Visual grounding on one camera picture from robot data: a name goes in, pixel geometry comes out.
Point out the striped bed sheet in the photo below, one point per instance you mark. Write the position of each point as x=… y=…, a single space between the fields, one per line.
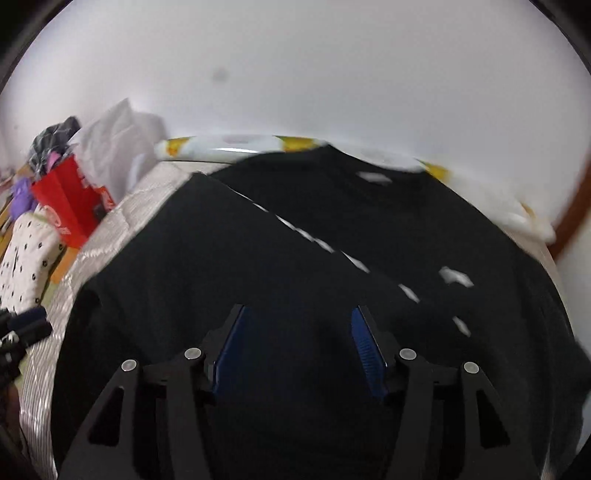
x=115 y=221

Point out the dark plaid clothes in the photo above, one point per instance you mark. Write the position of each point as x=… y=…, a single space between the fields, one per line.
x=51 y=138

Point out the duck print pillow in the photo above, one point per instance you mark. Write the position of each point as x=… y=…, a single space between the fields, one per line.
x=231 y=145

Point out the purple plush toy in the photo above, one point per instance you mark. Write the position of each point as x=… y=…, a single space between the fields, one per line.
x=23 y=198

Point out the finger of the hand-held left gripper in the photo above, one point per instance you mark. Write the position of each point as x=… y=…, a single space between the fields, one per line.
x=27 y=325

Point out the white dotted pillow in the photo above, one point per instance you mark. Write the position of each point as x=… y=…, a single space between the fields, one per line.
x=23 y=263

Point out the brown wooden door frame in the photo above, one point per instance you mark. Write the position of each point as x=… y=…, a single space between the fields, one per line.
x=572 y=221

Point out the black sweatshirt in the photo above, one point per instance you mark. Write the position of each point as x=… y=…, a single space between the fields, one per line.
x=277 y=277

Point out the white paper bag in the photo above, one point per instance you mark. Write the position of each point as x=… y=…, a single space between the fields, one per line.
x=115 y=138

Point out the red paper bag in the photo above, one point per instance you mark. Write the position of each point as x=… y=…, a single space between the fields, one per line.
x=64 y=198

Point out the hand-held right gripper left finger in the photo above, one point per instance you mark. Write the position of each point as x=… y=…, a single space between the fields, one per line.
x=233 y=350

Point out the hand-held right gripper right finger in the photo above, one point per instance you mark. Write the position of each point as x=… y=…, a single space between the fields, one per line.
x=367 y=355

